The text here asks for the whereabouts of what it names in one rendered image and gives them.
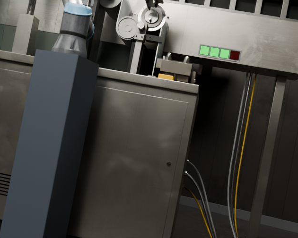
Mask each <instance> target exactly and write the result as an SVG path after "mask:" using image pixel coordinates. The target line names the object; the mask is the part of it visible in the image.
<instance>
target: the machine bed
mask: <svg viewBox="0 0 298 238"><path fill-rule="evenodd" d="M34 58H35V57H34V56H30V55H25V54H19V53H14V52H8V51H1V50H0V60H8V61H13V62H19V63H24V64H29V65H33V63H34ZM97 76H98V77H103V78H109V79H114V80H119V81H124V82H130V83H136V84H141V85H148V86H153V87H159V88H164V89H170V90H175V91H180V92H186V93H191V94H197V95H198V101H199V85H194V84H189V83H184V82H178V81H173V80H167V79H162V78H156V77H150V76H143V75H138V74H133V73H127V72H121V71H116V70H110V69H105V68H99V69H98V74H97Z"/></svg>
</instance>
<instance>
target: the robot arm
mask: <svg viewBox="0 0 298 238"><path fill-rule="evenodd" d="M154 1H155V2H153V0H145V2H146V5H147V7H148V9H149V10H150V8H151V7H153V8H154V7H155V8H157V6H158V3H161V4H163V3H164V1H163V0H154ZM62 2H63V5H64V9H63V11H64V12H63V16H62V21H61V28H60V33H59V37H58V39H57V41H56V42H55V44H54V46H53V48H52V51H55V52H62V53H69V54H76V55H79V56H82V57H84V58H86V59H87V49H86V41H87V40H89V39H90V38H91V37H92V35H93V33H94V24H93V23H92V20H91V15H92V9H91V8H90V7H88V6H84V5H83V4H82V1H81V0H62Z"/></svg>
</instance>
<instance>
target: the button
mask: <svg viewBox="0 0 298 238"><path fill-rule="evenodd" d="M158 78H163V79H168V80H174V77H173V76H170V75H164V74H159V75H158Z"/></svg>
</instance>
